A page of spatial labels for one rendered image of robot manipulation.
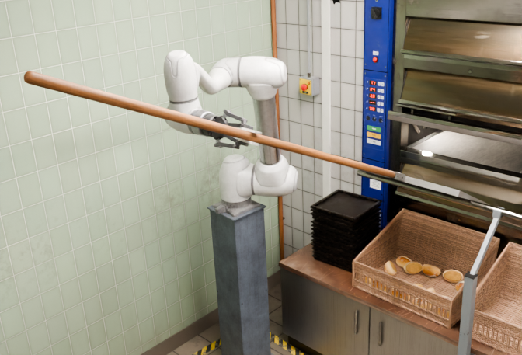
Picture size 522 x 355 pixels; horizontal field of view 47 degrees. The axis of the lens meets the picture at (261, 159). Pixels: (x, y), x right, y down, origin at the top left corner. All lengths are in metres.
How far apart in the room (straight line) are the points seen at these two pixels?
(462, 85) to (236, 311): 1.62
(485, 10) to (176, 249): 2.05
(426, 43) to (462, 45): 0.19
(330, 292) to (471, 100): 1.21
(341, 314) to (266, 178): 0.86
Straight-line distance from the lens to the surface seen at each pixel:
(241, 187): 2.95
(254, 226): 3.08
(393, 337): 3.12
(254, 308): 3.31
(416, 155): 3.28
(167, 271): 3.52
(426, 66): 3.13
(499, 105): 2.99
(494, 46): 2.96
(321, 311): 3.36
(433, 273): 3.27
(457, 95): 3.08
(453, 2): 3.02
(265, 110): 2.68
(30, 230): 2.96
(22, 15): 2.76
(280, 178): 2.88
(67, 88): 1.50
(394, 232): 3.39
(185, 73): 2.06
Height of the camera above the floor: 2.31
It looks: 21 degrees down
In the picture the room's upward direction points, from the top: 3 degrees counter-clockwise
